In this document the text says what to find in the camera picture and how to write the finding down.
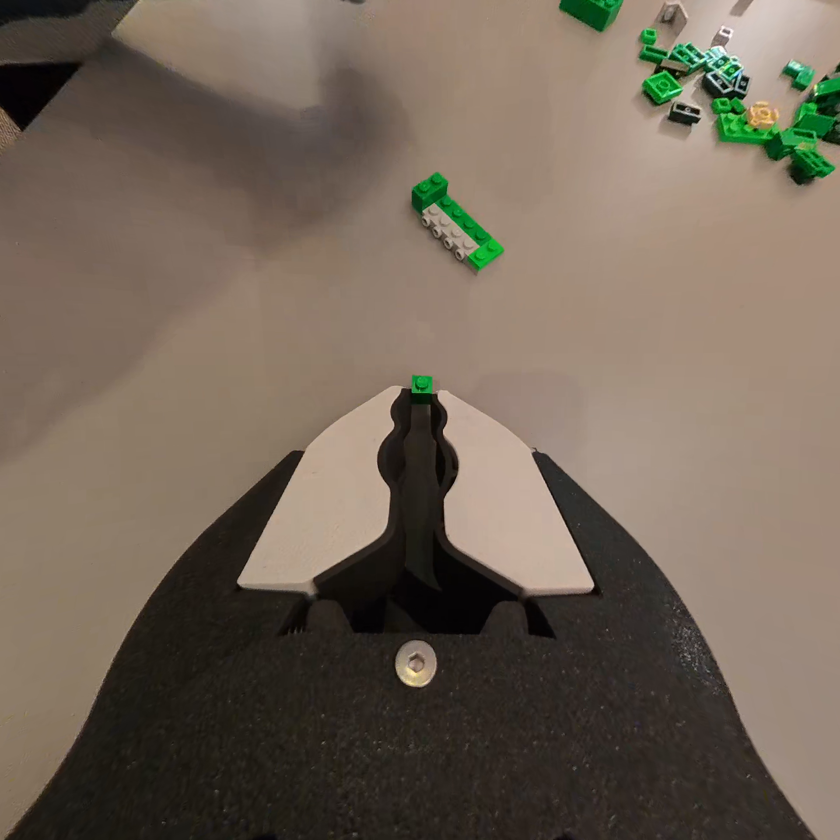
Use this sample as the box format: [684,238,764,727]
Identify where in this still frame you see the grey desk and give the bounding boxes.
[0,0,840,840]

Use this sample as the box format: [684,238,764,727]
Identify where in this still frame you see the pile of green bricks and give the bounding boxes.
[558,0,840,188]

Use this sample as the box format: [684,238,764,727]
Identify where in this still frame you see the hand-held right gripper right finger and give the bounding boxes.
[420,389,596,599]

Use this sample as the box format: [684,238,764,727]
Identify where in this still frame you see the green and grey brick assembly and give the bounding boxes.
[411,172,505,275]

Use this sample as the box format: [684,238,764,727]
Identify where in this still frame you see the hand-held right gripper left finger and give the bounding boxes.
[236,386,421,598]

